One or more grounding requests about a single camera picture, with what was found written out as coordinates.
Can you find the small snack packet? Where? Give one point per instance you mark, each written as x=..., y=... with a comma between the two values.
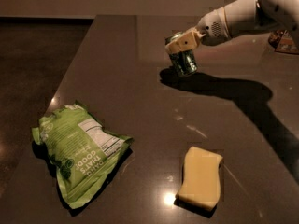
x=282, y=42

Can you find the yellow sponge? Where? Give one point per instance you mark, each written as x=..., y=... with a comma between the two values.
x=201, y=182

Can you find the green snack bag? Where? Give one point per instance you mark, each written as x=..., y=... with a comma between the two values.
x=83, y=153

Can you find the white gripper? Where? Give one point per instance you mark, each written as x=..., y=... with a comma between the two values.
x=212, y=28

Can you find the green soda can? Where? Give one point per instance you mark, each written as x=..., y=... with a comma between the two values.
x=184, y=63

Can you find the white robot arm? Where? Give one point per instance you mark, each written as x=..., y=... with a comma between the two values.
x=241, y=17

